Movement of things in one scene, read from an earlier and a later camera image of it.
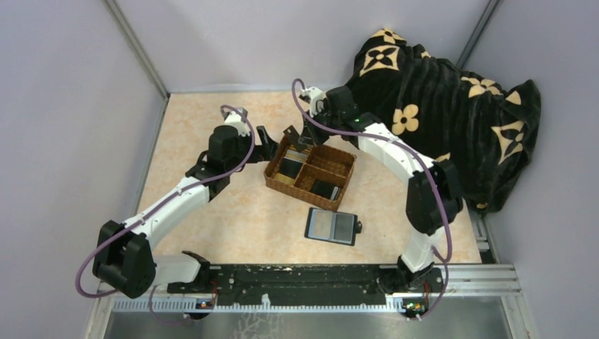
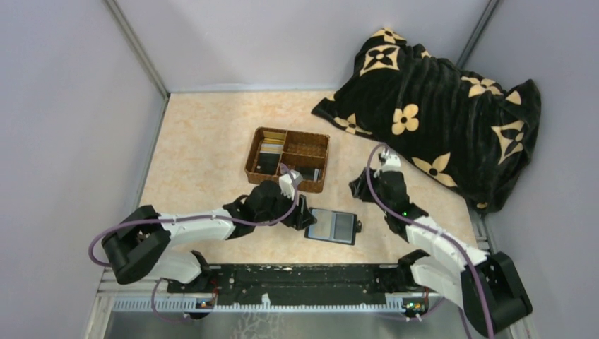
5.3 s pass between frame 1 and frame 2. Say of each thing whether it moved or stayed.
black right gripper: moved
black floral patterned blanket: stayed
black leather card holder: stayed
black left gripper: moved
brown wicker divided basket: moved
